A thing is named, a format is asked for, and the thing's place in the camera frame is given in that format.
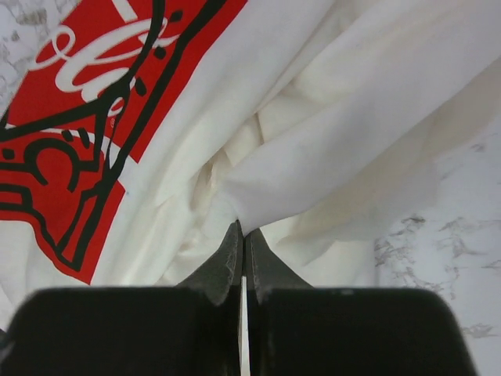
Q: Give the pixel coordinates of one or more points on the white printed t shirt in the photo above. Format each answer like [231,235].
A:
[133,133]

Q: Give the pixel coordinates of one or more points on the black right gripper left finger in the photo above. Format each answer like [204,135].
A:
[191,328]

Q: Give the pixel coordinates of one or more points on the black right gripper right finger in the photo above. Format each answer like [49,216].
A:
[297,329]

